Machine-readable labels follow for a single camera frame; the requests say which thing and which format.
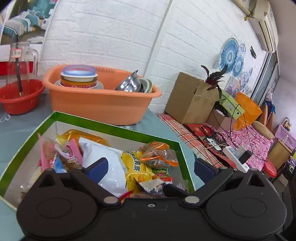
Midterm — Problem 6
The white snack bag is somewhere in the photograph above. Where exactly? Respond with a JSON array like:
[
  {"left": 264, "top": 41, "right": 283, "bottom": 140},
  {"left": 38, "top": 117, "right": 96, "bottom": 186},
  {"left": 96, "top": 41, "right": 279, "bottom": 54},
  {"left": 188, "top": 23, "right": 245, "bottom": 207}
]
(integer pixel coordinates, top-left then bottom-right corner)
[{"left": 79, "top": 138, "right": 127, "bottom": 197}]

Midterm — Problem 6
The pink nut snack bag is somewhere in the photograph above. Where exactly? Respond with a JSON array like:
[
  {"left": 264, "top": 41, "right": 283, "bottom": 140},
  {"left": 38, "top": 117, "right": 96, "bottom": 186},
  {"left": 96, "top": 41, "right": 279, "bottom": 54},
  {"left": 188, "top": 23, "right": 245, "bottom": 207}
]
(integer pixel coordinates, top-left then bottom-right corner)
[{"left": 38, "top": 134, "right": 83, "bottom": 173}]

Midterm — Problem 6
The yellow egg cake bag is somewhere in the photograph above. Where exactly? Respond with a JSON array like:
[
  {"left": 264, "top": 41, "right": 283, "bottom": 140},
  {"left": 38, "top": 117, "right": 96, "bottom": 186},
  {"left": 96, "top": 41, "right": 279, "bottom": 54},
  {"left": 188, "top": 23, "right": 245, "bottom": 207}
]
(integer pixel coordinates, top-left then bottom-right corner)
[{"left": 121, "top": 151, "right": 154, "bottom": 194}]

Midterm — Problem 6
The orange clear snack packet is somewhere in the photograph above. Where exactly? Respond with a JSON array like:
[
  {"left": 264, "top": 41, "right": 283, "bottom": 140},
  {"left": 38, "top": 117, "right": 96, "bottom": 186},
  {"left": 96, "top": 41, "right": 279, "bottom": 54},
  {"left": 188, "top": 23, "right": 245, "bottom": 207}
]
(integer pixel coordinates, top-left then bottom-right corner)
[{"left": 139, "top": 141, "right": 179, "bottom": 169}]

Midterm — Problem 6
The plaid blanket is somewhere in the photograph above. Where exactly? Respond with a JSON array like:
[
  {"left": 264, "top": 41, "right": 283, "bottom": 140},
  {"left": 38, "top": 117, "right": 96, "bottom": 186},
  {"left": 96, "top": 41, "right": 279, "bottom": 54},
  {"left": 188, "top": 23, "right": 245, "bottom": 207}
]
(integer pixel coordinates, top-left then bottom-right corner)
[{"left": 157, "top": 114, "right": 224, "bottom": 168}]

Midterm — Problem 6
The white power strip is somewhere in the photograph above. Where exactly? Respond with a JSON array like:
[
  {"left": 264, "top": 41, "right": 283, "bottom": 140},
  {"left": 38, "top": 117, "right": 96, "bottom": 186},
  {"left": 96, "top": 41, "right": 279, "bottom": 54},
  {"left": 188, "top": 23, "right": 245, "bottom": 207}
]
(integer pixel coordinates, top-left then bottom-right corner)
[{"left": 223, "top": 146, "right": 249, "bottom": 173}]

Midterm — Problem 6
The green cardboard box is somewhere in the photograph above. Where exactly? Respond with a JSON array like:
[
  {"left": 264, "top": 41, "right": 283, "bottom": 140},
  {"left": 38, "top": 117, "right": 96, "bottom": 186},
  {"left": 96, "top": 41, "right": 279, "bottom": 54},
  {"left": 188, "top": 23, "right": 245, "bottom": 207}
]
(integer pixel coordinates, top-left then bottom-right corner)
[{"left": 1, "top": 111, "right": 204, "bottom": 209}]

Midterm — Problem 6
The orange jelly snack packet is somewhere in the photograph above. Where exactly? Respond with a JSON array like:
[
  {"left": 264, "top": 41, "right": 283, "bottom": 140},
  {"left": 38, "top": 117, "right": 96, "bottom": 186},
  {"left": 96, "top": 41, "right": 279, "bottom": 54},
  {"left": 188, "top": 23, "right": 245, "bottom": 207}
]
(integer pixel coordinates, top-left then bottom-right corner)
[{"left": 56, "top": 129, "right": 109, "bottom": 146}]

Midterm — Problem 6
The light green small box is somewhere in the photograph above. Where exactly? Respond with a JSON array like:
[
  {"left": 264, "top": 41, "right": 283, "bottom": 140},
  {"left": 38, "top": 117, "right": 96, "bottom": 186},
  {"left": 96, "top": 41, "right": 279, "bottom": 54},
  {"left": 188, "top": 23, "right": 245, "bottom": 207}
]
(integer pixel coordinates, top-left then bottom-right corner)
[{"left": 219, "top": 90, "right": 245, "bottom": 120}]

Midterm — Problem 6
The orange plastic basin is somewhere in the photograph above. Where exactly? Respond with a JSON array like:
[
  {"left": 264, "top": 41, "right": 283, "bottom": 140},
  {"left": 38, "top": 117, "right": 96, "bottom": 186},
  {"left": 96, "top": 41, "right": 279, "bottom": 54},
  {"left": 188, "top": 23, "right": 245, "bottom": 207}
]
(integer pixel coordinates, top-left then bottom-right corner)
[{"left": 43, "top": 65, "right": 162, "bottom": 126}]

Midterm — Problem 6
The orange plastic bag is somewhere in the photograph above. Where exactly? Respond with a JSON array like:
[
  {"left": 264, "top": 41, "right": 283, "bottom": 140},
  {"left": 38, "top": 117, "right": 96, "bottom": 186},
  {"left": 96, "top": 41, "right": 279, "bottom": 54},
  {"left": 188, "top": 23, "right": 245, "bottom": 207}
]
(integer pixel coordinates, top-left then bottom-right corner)
[{"left": 234, "top": 92, "right": 262, "bottom": 130}]

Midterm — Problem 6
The brown cardboard box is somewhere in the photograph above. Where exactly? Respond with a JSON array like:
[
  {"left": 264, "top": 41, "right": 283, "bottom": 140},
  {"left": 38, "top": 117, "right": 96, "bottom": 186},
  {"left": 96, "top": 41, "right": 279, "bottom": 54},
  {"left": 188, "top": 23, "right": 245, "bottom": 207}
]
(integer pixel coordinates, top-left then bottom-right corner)
[{"left": 165, "top": 72, "right": 219, "bottom": 124}]

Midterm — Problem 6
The dark purple plant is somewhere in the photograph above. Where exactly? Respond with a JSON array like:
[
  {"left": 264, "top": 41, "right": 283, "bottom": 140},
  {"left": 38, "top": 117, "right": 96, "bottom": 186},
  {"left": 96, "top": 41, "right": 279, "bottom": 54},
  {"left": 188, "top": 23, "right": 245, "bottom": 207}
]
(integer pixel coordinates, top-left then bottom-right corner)
[{"left": 201, "top": 64, "right": 228, "bottom": 98}]

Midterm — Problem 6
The lidded container blue lid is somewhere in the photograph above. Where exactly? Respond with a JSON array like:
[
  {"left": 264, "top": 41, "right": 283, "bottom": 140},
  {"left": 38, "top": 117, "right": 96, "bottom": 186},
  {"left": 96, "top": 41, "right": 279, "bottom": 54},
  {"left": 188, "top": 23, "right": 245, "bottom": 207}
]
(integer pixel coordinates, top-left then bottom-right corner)
[{"left": 60, "top": 65, "right": 98, "bottom": 88}]

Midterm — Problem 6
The steel bowl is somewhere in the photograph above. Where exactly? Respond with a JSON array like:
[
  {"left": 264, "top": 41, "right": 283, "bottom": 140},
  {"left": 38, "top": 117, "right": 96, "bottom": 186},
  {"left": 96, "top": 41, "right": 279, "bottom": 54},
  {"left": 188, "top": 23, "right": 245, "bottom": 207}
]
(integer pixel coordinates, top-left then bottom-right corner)
[{"left": 115, "top": 70, "right": 143, "bottom": 92}]

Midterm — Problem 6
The red plastic basket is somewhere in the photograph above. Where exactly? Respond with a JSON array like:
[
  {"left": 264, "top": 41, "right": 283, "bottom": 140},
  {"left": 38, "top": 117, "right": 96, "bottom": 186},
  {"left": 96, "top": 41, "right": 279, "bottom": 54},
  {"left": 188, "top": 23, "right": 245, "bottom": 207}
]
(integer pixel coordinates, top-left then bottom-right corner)
[{"left": 1, "top": 79, "right": 45, "bottom": 115}]

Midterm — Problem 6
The blue round wall decoration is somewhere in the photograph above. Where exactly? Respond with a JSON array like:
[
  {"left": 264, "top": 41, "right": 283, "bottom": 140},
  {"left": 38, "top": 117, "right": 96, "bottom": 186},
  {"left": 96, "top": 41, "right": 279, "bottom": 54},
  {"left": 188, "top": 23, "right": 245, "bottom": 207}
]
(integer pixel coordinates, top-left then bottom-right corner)
[{"left": 219, "top": 38, "right": 239, "bottom": 73}]

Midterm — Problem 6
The wall air conditioner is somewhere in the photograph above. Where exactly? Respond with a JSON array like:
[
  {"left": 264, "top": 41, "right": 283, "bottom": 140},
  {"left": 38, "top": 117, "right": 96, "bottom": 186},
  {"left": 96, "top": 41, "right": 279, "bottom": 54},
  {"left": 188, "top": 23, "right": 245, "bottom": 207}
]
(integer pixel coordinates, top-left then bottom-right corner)
[{"left": 248, "top": 0, "right": 278, "bottom": 53}]

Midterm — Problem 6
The red fu wall calendar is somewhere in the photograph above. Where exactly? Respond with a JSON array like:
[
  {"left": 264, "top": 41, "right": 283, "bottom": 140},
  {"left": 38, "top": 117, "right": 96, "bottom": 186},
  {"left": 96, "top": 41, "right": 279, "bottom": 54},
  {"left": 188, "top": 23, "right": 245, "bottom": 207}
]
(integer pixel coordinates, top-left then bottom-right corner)
[{"left": 1, "top": 0, "right": 59, "bottom": 75}]

